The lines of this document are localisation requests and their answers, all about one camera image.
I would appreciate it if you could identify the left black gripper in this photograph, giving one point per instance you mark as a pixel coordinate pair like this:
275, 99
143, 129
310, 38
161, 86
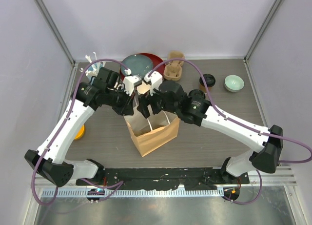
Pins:
127, 108

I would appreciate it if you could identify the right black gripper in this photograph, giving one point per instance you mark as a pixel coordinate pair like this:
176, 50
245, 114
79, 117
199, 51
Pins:
143, 104

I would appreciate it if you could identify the green paper cup stack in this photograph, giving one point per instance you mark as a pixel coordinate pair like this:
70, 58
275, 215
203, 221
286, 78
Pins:
143, 88

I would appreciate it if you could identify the brown paper bag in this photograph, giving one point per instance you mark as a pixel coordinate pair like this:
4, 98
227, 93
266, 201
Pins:
151, 133

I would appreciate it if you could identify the black cup lid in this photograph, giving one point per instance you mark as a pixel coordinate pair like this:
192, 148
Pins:
197, 93
209, 79

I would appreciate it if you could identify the single brown paper cup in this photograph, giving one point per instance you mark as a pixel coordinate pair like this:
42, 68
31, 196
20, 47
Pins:
202, 88

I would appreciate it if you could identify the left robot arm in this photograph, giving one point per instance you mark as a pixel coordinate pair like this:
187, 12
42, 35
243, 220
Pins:
49, 159

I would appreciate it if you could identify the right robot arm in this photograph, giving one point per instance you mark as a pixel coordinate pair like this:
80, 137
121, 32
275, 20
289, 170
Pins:
193, 108

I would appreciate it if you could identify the blue-grey ceramic plate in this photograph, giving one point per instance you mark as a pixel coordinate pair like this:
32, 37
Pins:
139, 64

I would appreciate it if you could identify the light blue cylinder holder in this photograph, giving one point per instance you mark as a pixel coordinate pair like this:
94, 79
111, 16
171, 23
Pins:
92, 71

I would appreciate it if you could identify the cardboard cup carrier stack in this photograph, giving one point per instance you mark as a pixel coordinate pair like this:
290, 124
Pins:
173, 69

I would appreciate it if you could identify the red round tray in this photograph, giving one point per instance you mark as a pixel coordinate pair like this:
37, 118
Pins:
155, 59

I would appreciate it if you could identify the orange round dish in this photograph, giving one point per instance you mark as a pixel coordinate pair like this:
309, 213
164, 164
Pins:
80, 133

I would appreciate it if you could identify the pale green ceramic bowl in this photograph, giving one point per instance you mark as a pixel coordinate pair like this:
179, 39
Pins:
234, 83

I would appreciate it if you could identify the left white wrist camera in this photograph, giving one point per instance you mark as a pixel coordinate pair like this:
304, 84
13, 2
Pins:
130, 84

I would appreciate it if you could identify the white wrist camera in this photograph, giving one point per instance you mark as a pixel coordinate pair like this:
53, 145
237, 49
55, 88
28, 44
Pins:
130, 84
155, 79

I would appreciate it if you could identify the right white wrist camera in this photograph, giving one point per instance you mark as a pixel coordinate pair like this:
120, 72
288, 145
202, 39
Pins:
155, 79

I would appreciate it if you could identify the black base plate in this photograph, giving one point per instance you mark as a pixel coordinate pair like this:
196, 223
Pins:
163, 179

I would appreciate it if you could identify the white slotted cable duct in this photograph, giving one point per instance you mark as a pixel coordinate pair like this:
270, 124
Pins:
180, 192

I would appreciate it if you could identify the aluminium frame rail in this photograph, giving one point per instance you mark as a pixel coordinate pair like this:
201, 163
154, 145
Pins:
283, 176

